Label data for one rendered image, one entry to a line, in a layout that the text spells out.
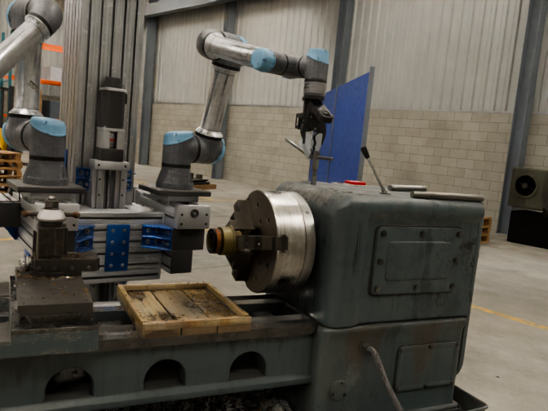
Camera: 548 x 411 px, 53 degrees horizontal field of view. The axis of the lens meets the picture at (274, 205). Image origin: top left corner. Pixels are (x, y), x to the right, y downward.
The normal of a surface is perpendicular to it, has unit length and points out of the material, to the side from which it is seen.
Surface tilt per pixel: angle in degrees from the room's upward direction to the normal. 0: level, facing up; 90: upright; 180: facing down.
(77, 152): 90
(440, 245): 90
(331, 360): 90
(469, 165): 90
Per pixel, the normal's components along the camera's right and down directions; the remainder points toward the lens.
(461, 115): -0.73, 0.01
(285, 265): 0.40, 0.38
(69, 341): 0.44, 0.12
